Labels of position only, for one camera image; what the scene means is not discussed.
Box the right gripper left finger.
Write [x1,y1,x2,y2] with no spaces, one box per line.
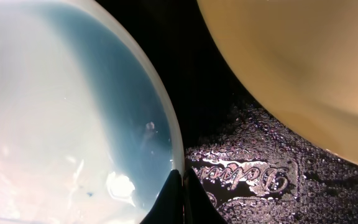
[140,170,183,224]

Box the white plate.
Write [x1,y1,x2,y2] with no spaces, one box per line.
[0,1,184,223]

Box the yellow plate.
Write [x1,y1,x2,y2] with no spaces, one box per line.
[198,0,358,165]

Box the black round serving tray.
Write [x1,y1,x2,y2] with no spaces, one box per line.
[101,1,358,223]

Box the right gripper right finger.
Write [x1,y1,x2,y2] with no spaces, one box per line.
[183,168,227,224]

